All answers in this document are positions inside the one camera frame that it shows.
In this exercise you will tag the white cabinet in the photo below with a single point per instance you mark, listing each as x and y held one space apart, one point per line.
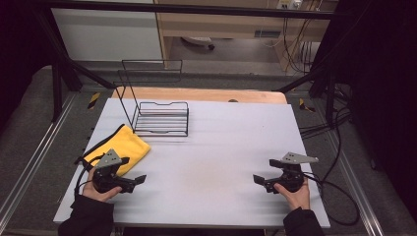
108 32

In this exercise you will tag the black metal crossbar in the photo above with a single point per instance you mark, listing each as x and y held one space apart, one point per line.
183 8

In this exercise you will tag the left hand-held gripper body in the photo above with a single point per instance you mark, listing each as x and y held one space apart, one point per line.
105 178

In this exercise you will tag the black metal stand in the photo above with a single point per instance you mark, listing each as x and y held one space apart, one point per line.
327 82
57 82

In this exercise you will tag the person's left hand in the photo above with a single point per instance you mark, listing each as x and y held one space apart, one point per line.
95 192

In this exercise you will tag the wooden board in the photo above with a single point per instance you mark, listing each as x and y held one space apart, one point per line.
203 95

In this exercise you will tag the yellow cloth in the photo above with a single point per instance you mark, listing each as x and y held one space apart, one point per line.
128 144

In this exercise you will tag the person's right hand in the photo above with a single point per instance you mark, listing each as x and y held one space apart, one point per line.
296 198

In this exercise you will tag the wooden desk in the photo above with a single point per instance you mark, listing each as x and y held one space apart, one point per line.
229 26

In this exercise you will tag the aluminium rail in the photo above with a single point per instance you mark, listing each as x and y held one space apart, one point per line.
357 190
32 155

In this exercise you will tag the white chair base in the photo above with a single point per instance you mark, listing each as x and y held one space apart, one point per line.
200 41

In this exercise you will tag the yellow black tape strip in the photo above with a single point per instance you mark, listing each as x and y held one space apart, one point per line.
306 106
93 100

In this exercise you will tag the white power strip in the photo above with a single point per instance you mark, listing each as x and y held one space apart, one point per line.
289 4

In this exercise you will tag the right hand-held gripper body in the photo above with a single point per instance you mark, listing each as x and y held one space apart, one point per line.
291 178

